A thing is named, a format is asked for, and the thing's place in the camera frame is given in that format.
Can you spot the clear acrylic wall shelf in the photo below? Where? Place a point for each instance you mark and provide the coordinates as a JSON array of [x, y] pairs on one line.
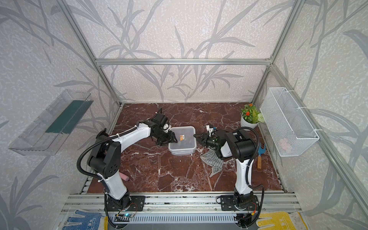
[[34, 141]]

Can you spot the translucent lunch box lid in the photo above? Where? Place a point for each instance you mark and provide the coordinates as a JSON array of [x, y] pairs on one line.
[[182, 130]]

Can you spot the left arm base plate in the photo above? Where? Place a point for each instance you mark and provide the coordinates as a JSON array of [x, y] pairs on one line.
[[126, 203]]

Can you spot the pink item in basket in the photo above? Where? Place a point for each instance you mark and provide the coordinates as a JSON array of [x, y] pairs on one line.
[[285, 145]]

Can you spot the grey striped cloth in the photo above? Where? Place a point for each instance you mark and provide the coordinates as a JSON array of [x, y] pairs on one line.
[[210, 158]]

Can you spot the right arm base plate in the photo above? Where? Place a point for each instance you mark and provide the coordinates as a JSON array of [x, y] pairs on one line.
[[248, 203]]

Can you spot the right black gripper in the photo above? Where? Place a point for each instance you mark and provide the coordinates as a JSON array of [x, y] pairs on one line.
[[204, 139]]

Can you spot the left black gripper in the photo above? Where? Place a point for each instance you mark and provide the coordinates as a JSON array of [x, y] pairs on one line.
[[171, 140]]

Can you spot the blue white work glove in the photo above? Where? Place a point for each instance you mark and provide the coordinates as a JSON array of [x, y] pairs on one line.
[[84, 220]]

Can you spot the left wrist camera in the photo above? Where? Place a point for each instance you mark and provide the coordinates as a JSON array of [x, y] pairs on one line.
[[160, 118]]

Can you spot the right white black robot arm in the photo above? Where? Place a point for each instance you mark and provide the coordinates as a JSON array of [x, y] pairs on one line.
[[242, 145]]

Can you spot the green sheet in shelf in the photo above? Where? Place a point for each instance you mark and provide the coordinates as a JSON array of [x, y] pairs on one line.
[[70, 117]]

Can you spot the aluminium front rail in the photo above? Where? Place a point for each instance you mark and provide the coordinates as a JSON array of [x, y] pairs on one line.
[[183, 202]]

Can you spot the white wire mesh basket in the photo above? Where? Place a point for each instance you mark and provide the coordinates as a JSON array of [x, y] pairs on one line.
[[286, 119]]

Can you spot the yellow work glove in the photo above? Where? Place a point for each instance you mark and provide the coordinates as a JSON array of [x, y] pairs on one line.
[[281, 220]]

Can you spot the potted plant white pot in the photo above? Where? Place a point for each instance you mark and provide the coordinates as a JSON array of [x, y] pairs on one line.
[[251, 116]]

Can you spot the pink cylinder handle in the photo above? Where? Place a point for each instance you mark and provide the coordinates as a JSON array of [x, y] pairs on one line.
[[124, 177]]

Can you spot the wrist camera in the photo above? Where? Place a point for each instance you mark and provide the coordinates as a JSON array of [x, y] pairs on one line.
[[160, 118], [211, 130]]

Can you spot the translucent plastic lunch box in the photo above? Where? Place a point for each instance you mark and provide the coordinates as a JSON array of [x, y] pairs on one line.
[[186, 145]]

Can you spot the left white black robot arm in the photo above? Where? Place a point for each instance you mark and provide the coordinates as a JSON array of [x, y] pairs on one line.
[[105, 156]]

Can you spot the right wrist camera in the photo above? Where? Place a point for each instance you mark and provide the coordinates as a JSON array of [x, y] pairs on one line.
[[211, 130]]

